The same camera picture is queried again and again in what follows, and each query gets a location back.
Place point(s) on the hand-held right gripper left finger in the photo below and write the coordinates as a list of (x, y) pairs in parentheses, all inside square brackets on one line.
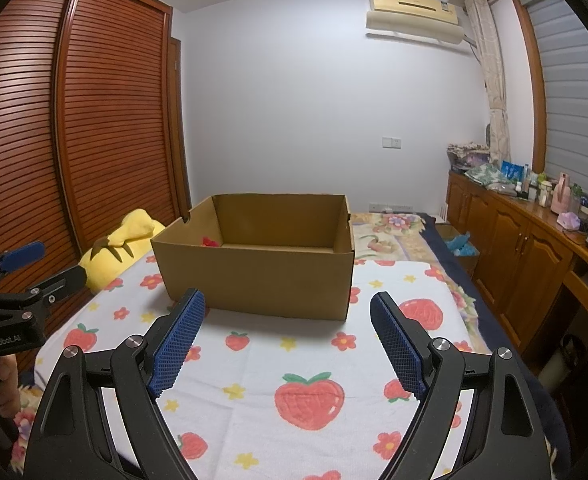
[(179, 345)]

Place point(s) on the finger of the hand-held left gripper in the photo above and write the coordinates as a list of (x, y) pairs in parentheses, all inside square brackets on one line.
[(59, 285), (21, 255)]

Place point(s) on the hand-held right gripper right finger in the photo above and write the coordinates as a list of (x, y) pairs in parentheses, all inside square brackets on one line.
[(398, 350)]

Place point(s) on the brown cardboard box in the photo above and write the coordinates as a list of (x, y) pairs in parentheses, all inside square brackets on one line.
[(254, 280)]

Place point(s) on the orange red snack packet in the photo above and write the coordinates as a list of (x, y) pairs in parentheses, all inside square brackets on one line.
[(213, 243)]

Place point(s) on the yellow plush toy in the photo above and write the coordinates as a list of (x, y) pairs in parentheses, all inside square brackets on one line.
[(124, 245)]

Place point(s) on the floral bedsheet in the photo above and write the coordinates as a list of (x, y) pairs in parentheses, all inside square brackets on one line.
[(388, 235)]

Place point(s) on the teal plastic bag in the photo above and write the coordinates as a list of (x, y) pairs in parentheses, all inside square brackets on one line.
[(462, 245)]

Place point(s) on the wooden sideboard cabinet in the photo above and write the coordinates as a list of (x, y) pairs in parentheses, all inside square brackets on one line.
[(523, 260)]

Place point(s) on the white waste bin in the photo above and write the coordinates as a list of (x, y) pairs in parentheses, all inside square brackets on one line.
[(563, 365)]

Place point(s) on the brown louvered wooden wardrobe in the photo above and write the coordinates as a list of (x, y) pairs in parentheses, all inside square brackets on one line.
[(114, 110)]

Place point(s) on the green printed cloth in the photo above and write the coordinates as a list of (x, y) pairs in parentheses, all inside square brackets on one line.
[(484, 172)]

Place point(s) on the stack of folded cloths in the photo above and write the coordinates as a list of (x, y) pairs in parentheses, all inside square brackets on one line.
[(466, 156)]

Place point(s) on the blue carton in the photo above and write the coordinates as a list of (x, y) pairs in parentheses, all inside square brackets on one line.
[(512, 169)]

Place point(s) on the purple plastic item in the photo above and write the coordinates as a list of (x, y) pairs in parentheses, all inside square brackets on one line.
[(569, 221)]

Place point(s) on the pink bottle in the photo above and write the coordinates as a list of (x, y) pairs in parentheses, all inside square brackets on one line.
[(561, 195)]

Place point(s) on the green bottle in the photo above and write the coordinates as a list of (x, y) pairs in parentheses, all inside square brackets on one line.
[(576, 197)]

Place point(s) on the patterned beige curtain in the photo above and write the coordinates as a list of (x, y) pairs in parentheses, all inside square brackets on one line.
[(493, 85)]

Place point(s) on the grey window blind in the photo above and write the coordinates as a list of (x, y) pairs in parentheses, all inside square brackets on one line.
[(573, 100)]

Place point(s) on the white wall switch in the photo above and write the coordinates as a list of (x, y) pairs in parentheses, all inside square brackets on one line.
[(391, 142)]

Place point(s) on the beige wall air conditioner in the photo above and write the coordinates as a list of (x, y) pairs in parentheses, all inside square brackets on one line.
[(413, 12)]

